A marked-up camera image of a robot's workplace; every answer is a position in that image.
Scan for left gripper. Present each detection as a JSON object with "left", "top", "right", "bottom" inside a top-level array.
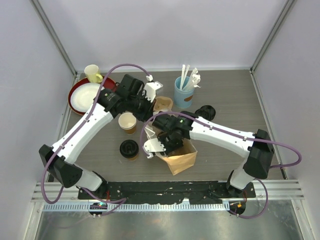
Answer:
[{"left": 127, "top": 92, "right": 157, "bottom": 123}]

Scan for stack of paper cups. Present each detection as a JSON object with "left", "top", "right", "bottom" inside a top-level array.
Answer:
[{"left": 118, "top": 112, "right": 137, "bottom": 135}]

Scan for brown paper bag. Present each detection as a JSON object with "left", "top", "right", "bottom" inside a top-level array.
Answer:
[{"left": 144, "top": 123, "right": 198, "bottom": 175}]

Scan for black lid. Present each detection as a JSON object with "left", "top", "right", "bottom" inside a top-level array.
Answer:
[
  {"left": 119, "top": 139, "right": 139, "bottom": 159},
  {"left": 194, "top": 105, "right": 216, "bottom": 121}
]

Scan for paper cup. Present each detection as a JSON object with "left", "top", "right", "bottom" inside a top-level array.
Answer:
[{"left": 127, "top": 154, "right": 139, "bottom": 161}]

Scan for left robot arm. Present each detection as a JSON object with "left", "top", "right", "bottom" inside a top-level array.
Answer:
[{"left": 39, "top": 74, "right": 163, "bottom": 200}]

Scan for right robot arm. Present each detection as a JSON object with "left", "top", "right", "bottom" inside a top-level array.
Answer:
[{"left": 143, "top": 111, "right": 274, "bottom": 198}]

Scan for cardboard cup carrier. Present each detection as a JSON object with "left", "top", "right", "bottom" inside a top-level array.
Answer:
[{"left": 153, "top": 96, "right": 173, "bottom": 115}]

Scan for red round tray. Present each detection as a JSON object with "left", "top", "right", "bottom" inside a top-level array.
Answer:
[{"left": 67, "top": 75, "right": 120, "bottom": 116}]

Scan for blue straw holder cup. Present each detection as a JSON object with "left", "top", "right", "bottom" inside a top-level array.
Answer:
[{"left": 173, "top": 76, "right": 195, "bottom": 109}]

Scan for yellow mug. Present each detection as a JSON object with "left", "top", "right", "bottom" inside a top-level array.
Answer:
[{"left": 84, "top": 64, "right": 103, "bottom": 84}]

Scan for white paper plate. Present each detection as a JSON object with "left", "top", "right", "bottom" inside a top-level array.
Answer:
[{"left": 70, "top": 82, "right": 100, "bottom": 113}]

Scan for white wrapped straws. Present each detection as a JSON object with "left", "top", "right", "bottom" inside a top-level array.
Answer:
[{"left": 179, "top": 64, "right": 201, "bottom": 91}]

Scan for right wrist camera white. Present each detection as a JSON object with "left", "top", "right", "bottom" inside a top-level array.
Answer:
[{"left": 142, "top": 138, "right": 166, "bottom": 159}]

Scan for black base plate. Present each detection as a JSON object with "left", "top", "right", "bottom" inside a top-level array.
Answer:
[{"left": 92, "top": 180, "right": 256, "bottom": 205}]

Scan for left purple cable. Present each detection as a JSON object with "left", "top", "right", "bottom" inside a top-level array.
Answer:
[{"left": 41, "top": 63, "right": 153, "bottom": 230}]

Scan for aluminium front rail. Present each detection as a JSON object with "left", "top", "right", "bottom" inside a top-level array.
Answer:
[{"left": 31, "top": 179, "right": 306, "bottom": 213}]

